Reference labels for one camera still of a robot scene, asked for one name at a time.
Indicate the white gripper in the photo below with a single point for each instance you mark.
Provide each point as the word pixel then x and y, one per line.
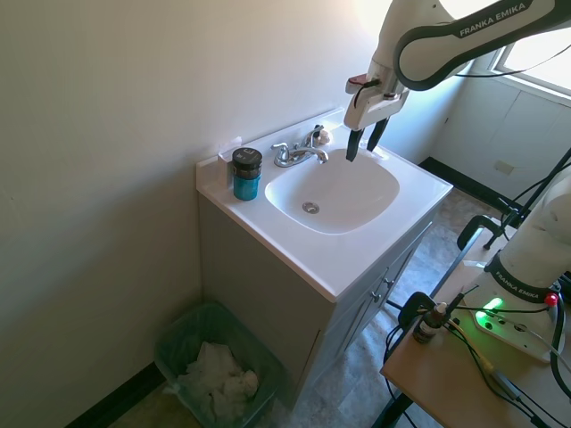
pixel 374 107

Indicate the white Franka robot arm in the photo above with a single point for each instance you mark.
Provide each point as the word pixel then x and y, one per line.
pixel 424 55

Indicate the green trash bin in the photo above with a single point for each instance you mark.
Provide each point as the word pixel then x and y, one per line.
pixel 187 325

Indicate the beige seashell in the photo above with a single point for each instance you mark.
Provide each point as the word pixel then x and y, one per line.
pixel 328 137

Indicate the chrome sink drain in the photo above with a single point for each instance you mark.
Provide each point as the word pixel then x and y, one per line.
pixel 311 207

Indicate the black baseboard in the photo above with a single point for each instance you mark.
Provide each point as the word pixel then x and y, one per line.
pixel 120 392
pixel 464 183

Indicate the teal jar black lid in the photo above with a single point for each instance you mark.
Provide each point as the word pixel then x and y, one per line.
pixel 246 183

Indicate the black C-clamp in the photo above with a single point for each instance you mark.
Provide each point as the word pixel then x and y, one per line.
pixel 468 229

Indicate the white vanity sink top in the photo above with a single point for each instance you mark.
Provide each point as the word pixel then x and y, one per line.
pixel 250 214

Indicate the round metal cabinet knob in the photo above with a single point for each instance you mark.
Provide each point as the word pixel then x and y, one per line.
pixel 388 282
pixel 376 297

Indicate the black table clamp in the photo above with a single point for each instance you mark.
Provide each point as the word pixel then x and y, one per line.
pixel 412 307

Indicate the grey vanity cabinet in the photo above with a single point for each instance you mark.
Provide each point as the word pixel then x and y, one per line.
pixel 267 285

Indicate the window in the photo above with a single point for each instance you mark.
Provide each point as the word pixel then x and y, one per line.
pixel 540 58

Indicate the brown dropper bottle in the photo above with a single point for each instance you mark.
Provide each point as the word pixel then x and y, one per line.
pixel 427 327

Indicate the red stop button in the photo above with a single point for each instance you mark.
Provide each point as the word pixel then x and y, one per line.
pixel 553 299

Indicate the pile of white tissues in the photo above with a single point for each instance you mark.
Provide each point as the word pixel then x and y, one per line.
pixel 214 379

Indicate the beige wall outlet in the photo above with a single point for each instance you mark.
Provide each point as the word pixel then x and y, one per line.
pixel 504 167

